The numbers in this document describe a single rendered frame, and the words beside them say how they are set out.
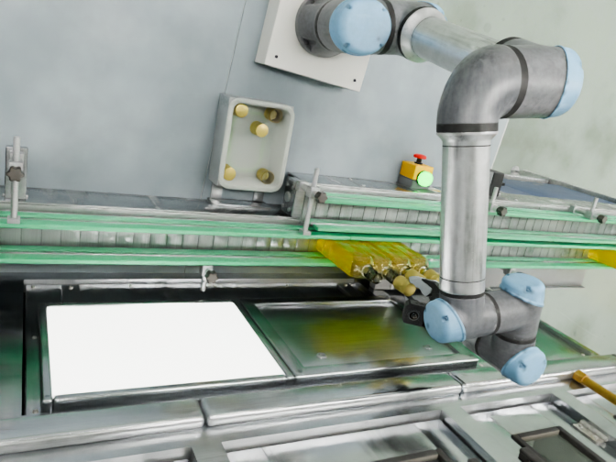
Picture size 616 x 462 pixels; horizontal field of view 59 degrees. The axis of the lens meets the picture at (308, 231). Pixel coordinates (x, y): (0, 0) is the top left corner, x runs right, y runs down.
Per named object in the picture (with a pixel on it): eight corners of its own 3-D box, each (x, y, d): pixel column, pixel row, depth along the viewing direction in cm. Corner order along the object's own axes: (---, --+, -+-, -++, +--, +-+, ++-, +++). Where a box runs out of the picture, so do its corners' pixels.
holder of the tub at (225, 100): (205, 198, 144) (214, 207, 137) (220, 93, 136) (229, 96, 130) (265, 203, 152) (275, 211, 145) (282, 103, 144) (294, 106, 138)
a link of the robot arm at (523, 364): (555, 344, 97) (545, 384, 100) (509, 315, 106) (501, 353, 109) (522, 354, 94) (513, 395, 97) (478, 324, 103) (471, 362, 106)
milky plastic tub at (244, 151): (207, 179, 142) (217, 188, 134) (220, 92, 136) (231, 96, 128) (269, 184, 150) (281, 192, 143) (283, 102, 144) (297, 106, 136)
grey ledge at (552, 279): (357, 277, 170) (377, 291, 161) (364, 250, 168) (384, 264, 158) (560, 276, 215) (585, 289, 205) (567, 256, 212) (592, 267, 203)
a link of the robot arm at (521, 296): (506, 294, 90) (496, 351, 94) (558, 285, 94) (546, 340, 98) (476, 275, 97) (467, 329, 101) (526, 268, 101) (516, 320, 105)
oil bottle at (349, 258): (314, 249, 148) (354, 281, 130) (318, 230, 147) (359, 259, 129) (333, 249, 151) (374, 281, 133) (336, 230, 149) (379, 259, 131)
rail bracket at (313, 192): (288, 225, 141) (308, 241, 131) (300, 160, 137) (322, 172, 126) (298, 225, 143) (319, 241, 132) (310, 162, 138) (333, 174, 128)
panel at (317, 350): (37, 315, 112) (40, 418, 83) (38, 302, 111) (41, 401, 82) (392, 304, 154) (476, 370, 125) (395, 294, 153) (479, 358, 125)
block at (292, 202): (278, 209, 147) (289, 217, 141) (284, 175, 144) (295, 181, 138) (290, 210, 148) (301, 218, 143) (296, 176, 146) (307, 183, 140)
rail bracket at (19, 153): (3, 196, 120) (-2, 230, 101) (5, 120, 115) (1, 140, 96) (27, 198, 122) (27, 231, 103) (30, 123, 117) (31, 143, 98)
